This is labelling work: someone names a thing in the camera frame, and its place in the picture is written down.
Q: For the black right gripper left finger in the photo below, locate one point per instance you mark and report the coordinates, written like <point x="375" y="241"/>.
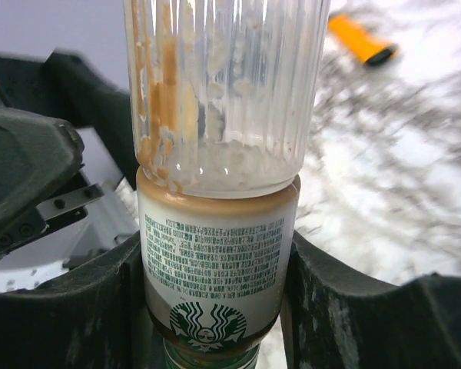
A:
<point x="92" y="317"/>

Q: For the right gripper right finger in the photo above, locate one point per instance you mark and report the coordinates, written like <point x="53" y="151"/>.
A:
<point x="334" y="316"/>

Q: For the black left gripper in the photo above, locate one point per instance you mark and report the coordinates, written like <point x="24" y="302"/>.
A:
<point x="43" y="104"/>

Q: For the orange utility knife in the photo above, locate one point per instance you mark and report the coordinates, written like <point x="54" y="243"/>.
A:
<point x="366" y="48"/>

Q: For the green cap bottle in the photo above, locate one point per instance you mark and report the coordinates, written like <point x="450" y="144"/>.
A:
<point x="222" y="95"/>

